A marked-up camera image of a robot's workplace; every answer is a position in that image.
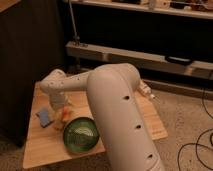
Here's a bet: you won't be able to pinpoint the blue sponge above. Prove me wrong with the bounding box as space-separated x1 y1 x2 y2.
36 108 53 128

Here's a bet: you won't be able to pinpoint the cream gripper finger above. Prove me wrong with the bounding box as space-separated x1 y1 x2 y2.
49 109 56 121
63 106 71 117

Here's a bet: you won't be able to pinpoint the black cables on floor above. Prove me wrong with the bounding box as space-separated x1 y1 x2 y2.
176 71 213 171

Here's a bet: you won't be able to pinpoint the small white tube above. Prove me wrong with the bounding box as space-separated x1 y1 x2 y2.
138 81 155 99

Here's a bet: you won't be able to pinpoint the black handle on rail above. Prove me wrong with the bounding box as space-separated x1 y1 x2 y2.
164 56 194 66

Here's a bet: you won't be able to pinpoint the upper wooden shelf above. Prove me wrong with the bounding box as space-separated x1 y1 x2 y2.
62 0 213 20

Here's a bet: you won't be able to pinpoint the green round plate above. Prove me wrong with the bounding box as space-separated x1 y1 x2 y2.
63 117 100 154

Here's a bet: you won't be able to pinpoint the wooden shelf rail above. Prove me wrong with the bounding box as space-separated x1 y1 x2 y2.
66 41 213 80

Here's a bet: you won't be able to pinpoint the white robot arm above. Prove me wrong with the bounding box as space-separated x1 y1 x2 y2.
40 63 165 171

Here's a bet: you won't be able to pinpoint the metal stand pole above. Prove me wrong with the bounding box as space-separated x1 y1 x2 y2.
68 0 87 47

